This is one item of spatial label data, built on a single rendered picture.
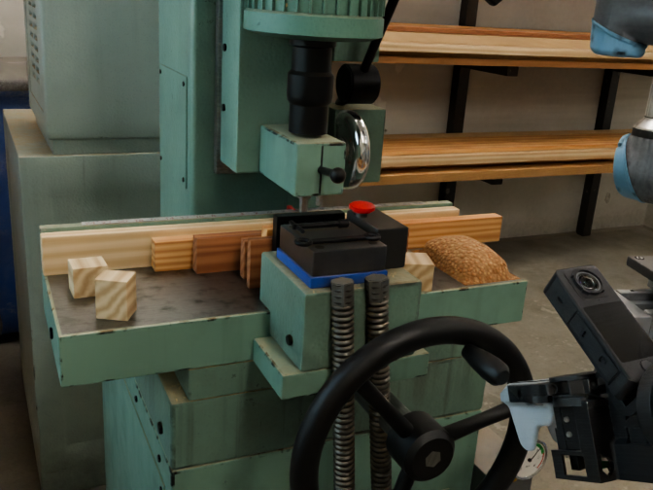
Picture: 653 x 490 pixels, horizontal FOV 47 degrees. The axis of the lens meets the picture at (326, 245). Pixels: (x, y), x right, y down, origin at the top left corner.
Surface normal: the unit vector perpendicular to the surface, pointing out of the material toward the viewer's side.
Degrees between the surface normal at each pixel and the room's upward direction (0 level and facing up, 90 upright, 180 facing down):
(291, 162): 90
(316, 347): 90
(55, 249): 90
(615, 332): 28
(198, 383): 90
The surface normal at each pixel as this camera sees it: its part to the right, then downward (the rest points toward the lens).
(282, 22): -0.41, 0.26
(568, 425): -0.92, 0.04
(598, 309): 0.23, -0.68
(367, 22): 0.77, 0.25
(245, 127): 0.41, 0.32
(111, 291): -0.07, 0.32
